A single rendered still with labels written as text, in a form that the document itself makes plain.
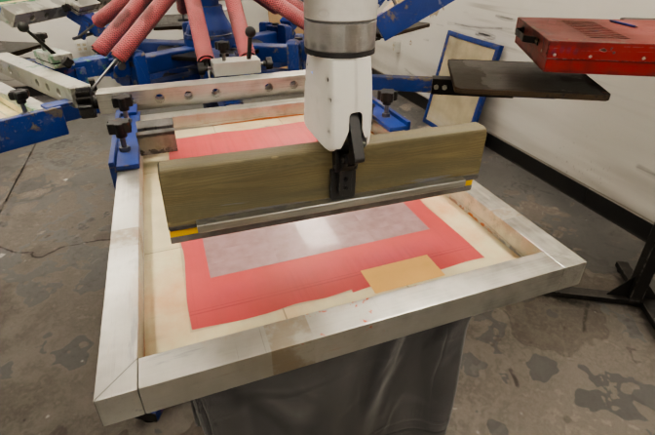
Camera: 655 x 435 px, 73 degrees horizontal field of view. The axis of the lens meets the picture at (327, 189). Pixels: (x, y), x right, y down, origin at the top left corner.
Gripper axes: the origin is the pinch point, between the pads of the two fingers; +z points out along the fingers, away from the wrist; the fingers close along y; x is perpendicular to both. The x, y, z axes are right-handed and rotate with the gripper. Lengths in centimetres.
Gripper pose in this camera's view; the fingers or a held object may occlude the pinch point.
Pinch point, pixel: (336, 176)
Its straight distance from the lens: 54.6
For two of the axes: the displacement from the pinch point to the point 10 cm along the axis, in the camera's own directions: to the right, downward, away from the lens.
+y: 3.4, 4.6, -8.2
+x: 9.4, -1.6, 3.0
